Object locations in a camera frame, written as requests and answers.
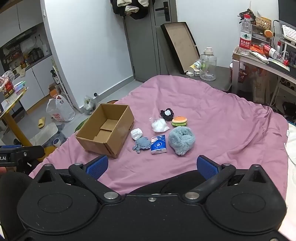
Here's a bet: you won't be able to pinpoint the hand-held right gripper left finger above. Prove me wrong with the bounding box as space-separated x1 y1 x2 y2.
32 155 122 205

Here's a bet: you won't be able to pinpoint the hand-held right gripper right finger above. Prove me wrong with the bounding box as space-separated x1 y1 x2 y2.
182 155 272 205

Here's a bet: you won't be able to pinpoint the brown cardboard box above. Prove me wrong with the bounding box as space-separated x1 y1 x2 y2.
76 103 135 159

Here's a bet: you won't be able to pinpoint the fluffy blue plush hat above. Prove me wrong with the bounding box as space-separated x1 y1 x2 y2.
168 126 196 157

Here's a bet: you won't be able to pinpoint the blue crochet toy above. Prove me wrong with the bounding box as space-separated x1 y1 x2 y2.
132 137 152 153

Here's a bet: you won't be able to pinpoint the hamburger plush toy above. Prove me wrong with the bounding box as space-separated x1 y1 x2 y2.
171 116 188 127

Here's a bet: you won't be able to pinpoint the blue white tissue packet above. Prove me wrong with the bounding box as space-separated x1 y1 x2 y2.
151 135 167 154

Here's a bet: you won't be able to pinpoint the clear bag of white cotton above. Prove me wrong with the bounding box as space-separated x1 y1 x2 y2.
149 117 170 133

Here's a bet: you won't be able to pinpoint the yellow table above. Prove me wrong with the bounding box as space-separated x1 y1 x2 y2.
0 87 30 147

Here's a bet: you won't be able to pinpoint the green leaf rug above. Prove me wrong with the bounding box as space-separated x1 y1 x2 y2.
74 117 89 132

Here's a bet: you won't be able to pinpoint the white crumpled tissue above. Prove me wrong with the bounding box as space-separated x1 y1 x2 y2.
131 128 143 141

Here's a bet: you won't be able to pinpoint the pink blanket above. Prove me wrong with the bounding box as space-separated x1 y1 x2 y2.
29 75 289 202

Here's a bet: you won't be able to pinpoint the white plastic shopping bag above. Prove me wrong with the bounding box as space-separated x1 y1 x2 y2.
46 95 75 122

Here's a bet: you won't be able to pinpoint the clear trash bag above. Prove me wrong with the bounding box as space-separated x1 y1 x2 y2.
83 95 97 115

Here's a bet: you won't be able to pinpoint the black plush toy white patch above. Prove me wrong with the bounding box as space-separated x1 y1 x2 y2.
160 108 174 121

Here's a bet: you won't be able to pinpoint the box of coloured pens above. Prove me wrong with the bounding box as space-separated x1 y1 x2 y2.
14 81 28 94

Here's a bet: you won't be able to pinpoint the orange cardboard box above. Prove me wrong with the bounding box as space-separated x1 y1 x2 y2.
48 85 61 98

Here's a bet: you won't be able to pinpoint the snack bag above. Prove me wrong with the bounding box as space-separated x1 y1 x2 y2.
0 71 15 98

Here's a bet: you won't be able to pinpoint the white pillow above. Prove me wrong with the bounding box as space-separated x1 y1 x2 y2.
285 123 296 163

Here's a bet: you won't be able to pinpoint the white desk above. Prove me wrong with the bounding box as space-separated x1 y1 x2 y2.
232 46 296 99

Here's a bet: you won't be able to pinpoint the large clear water jug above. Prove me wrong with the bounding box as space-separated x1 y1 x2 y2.
199 47 217 81

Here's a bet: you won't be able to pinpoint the white canister green label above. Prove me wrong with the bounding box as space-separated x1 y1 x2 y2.
188 60 202 73

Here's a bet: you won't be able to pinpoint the shelf niche with kitchen items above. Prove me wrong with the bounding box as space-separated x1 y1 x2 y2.
0 23 52 70

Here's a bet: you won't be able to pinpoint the black framed brown board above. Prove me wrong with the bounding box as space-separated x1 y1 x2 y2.
161 22 200 75

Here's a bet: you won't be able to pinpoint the grey door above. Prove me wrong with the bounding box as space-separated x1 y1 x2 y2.
122 0 178 82

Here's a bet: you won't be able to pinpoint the red white bottle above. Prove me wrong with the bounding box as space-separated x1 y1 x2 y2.
260 43 284 59

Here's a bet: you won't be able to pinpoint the plastic water bottle red cap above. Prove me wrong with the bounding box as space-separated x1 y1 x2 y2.
239 14 252 55

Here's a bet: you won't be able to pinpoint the woven basket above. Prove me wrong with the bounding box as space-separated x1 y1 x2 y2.
256 17 271 29

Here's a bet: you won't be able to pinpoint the white keyboard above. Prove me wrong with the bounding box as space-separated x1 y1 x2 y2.
282 24 296 42

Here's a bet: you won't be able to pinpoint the hanging clothes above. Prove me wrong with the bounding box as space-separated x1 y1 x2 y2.
110 0 154 19

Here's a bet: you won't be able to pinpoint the black monitor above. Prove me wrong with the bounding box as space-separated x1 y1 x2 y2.
278 0 296 26

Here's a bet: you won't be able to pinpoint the black door handle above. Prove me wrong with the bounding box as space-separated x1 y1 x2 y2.
155 2 170 21

